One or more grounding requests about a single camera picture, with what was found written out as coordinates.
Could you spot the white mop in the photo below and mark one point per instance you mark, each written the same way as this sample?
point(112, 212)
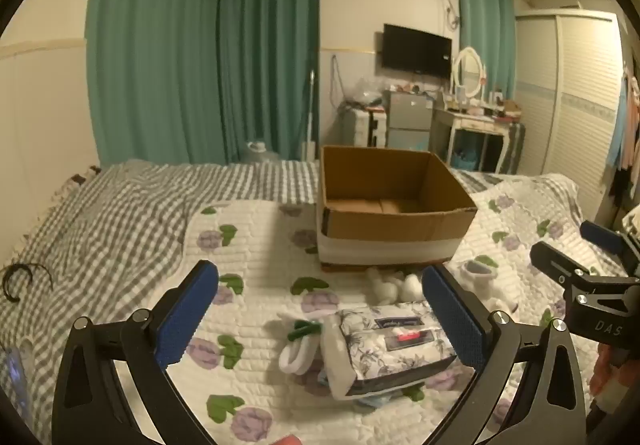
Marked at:
point(310, 145)

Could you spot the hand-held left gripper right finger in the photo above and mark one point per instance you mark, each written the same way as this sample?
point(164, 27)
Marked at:
point(455, 320)

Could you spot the white floral quilt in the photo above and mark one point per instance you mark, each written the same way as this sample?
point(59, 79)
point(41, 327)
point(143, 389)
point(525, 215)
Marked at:
point(260, 250)

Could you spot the white ribbed suitcase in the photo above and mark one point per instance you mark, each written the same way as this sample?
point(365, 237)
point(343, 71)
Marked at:
point(365, 127)

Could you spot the wide green curtain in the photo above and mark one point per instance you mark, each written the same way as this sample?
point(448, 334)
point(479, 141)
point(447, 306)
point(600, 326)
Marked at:
point(150, 50)

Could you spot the brown cardboard box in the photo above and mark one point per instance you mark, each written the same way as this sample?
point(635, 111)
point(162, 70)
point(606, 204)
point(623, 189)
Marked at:
point(390, 230)

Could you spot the black hair band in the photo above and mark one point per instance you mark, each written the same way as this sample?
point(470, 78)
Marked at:
point(6, 281)

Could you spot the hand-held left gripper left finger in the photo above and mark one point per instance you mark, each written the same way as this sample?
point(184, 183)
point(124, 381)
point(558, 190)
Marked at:
point(187, 315)

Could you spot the orange patterned cloth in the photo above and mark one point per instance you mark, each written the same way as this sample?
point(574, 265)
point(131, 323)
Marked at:
point(605, 370)

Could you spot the white dressing table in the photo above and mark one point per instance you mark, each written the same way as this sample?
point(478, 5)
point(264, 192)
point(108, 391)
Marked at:
point(475, 125)

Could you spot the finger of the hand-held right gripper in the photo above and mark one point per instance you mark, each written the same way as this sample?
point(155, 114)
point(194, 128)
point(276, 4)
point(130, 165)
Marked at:
point(600, 235)
point(555, 262)

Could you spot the white socks with green clip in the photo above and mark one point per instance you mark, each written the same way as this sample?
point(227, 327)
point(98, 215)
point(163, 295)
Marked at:
point(300, 355)

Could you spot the blue basket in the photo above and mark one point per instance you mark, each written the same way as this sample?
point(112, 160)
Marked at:
point(465, 160)

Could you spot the hanging clothes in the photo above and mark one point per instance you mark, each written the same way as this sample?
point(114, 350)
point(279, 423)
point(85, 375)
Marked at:
point(627, 125)

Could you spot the green curtain beside wardrobe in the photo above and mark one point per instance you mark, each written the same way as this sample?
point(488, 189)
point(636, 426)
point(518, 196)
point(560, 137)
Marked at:
point(485, 30)

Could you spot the light blue cloth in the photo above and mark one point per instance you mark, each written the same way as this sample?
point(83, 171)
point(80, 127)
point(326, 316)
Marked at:
point(372, 401)

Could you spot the cream socks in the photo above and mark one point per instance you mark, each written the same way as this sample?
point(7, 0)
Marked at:
point(414, 286)

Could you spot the black wall television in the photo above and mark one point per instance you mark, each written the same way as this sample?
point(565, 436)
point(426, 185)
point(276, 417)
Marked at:
point(417, 50)

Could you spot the clear plastic bag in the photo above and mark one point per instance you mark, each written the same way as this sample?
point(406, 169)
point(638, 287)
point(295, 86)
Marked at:
point(365, 92)

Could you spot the white louvred wardrobe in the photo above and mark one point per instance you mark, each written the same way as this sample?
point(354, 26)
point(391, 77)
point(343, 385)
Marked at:
point(565, 115)

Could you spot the brown patterned cloth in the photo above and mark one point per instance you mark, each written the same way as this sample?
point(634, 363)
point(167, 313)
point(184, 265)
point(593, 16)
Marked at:
point(82, 176)

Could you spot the narrow green curtain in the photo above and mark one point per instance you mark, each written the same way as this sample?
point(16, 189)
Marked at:
point(270, 50)

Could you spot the white sock pair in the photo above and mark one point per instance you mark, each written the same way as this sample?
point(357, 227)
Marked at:
point(382, 282)

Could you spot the white sock grey cuff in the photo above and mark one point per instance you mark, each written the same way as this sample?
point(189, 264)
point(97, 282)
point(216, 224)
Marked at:
point(482, 282)

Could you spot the floral tissue pack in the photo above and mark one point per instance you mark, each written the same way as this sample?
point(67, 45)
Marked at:
point(390, 345)

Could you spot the small brown box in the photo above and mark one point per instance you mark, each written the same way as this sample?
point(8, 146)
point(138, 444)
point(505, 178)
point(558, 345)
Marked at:
point(510, 109)

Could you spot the grey mini fridge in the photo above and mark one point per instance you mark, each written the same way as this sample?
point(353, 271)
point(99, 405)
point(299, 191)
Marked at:
point(407, 120)

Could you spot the smartphone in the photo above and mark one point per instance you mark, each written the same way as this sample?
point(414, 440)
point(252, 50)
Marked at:
point(12, 370)

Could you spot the large water bottle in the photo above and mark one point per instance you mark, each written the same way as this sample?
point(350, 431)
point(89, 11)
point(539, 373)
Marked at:
point(262, 152)

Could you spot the white oval mirror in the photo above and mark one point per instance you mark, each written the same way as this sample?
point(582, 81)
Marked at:
point(469, 72)

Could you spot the pink object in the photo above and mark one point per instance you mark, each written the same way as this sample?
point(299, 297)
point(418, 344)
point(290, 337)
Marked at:
point(287, 440)

